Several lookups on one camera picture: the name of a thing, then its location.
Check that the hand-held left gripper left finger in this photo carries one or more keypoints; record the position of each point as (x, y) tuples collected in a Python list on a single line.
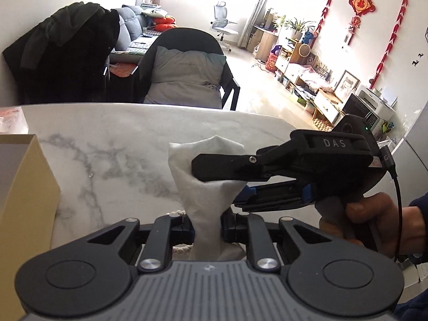
[(185, 232)]

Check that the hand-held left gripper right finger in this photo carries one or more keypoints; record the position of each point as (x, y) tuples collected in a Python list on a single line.
[(234, 230)]

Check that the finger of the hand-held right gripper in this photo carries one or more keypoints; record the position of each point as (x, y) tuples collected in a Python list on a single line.
[(227, 169), (245, 195)]

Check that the white shopping bag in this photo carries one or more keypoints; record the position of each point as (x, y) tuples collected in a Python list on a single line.
[(207, 200)]

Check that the person's right forearm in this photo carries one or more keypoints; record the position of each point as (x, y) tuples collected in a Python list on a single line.
[(418, 234)]

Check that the person's right hand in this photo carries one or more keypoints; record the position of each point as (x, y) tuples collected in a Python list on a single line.
[(384, 220)]

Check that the black microwave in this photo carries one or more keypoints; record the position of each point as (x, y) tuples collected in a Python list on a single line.
[(359, 110)]

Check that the white wooden TV cabinet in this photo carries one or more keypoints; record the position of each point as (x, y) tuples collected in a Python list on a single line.
[(321, 103)]

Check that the white printer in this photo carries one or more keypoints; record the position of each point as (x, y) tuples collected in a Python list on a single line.
[(376, 102)]

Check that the framed cartoon picture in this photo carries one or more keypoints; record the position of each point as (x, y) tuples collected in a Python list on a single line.
[(347, 86)]

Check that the white refrigerator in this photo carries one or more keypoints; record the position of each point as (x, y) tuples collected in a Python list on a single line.
[(413, 153)]

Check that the pink cloth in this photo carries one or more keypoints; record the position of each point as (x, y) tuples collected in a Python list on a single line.
[(304, 70)]

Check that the grey cushion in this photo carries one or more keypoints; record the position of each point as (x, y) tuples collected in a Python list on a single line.
[(184, 77)]

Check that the red bucket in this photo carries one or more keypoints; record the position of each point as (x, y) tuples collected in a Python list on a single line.
[(271, 63)]

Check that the blue figurine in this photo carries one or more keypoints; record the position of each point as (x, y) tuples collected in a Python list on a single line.
[(308, 36)]

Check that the wooden shelf unit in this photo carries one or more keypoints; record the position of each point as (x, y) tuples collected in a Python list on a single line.
[(264, 41)]

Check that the red hanging garland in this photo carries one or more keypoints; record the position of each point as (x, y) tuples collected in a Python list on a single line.
[(393, 40), (327, 6)]

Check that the black armchair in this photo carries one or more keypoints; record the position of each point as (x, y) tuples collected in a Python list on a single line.
[(187, 38)]

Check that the potted plants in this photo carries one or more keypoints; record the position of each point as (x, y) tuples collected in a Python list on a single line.
[(294, 25)]

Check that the white office chair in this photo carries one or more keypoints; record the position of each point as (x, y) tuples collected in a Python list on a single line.
[(222, 26)]

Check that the orange cushion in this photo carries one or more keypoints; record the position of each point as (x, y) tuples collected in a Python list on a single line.
[(164, 25)]

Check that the red knot ornament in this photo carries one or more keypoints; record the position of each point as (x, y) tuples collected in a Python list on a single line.
[(361, 3)]

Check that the grey curtain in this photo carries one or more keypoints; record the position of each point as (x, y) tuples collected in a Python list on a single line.
[(257, 10)]

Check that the yellow cardboard box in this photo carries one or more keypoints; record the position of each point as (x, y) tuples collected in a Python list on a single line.
[(23, 207)]

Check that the grey sofa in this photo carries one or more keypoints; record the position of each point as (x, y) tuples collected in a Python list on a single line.
[(130, 23)]

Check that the black coat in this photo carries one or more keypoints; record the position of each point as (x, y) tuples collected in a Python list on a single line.
[(60, 57)]

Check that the tissue pack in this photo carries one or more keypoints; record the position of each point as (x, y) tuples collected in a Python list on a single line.
[(11, 120)]

